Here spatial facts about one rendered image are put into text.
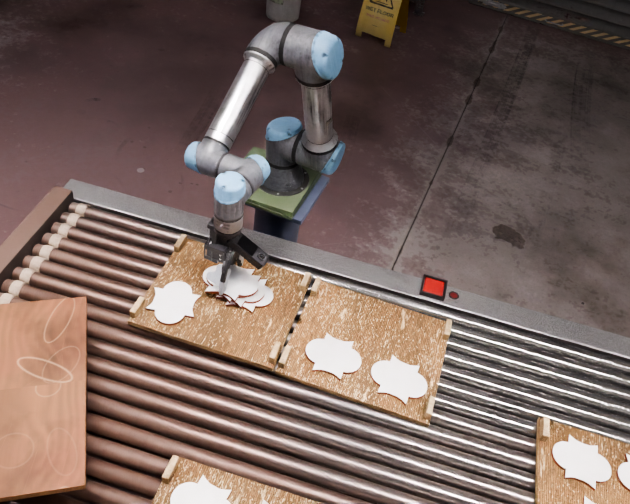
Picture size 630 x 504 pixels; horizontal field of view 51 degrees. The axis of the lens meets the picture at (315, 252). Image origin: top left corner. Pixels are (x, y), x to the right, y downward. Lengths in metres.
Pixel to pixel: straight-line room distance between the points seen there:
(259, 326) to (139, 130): 2.44
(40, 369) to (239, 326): 0.51
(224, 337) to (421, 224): 2.07
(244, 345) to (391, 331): 0.41
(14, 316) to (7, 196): 2.00
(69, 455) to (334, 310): 0.80
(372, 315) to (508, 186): 2.38
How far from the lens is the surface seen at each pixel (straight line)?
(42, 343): 1.67
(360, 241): 3.45
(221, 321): 1.80
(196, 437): 1.64
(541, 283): 3.59
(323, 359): 1.74
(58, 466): 1.50
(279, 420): 1.66
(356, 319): 1.86
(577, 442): 1.83
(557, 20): 6.28
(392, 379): 1.75
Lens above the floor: 2.35
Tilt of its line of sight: 45 degrees down
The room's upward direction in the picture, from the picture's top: 10 degrees clockwise
